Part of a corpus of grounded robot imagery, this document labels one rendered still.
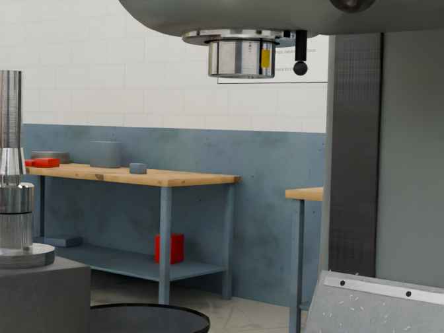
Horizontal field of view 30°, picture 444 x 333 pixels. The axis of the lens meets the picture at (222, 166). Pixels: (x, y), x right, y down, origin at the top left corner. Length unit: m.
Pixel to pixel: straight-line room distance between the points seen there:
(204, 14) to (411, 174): 0.46
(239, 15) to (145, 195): 6.03
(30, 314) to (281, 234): 4.95
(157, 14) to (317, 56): 5.04
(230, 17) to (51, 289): 0.39
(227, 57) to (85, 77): 6.50
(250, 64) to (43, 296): 0.35
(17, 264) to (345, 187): 0.38
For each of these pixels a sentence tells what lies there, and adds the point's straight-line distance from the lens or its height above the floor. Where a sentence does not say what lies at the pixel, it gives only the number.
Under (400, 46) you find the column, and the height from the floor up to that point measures 1.34.
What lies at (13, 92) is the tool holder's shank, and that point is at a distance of 0.84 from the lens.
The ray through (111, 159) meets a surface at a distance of 6.36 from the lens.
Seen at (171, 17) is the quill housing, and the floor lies 1.31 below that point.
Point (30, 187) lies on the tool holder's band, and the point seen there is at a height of 1.18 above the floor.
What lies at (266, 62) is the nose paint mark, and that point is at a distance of 0.57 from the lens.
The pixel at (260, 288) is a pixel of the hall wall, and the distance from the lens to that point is 5.88.
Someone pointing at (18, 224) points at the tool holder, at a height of 1.14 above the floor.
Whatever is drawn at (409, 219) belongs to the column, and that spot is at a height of 1.15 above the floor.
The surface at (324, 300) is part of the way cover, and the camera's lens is 0.98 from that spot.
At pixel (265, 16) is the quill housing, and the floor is 1.31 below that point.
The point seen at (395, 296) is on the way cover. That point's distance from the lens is 0.94.
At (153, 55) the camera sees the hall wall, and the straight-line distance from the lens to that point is 6.51.
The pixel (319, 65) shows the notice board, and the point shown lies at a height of 1.65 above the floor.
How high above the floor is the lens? 1.25
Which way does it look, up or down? 3 degrees down
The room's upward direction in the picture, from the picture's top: 1 degrees clockwise
